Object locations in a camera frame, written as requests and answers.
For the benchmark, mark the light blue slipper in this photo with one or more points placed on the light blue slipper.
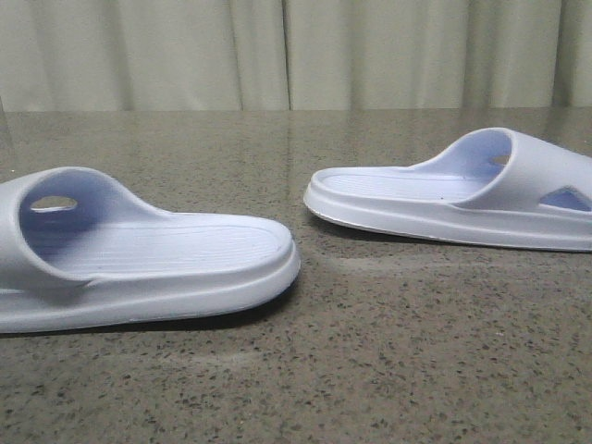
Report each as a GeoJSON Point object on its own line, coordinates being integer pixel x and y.
{"type": "Point", "coordinates": [78, 249]}
{"type": "Point", "coordinates": [493, 186]}

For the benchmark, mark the pale green curtain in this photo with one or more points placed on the pale green curtain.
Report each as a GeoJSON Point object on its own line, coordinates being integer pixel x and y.
{"type": "Point", "coordinates": [298, 55]}

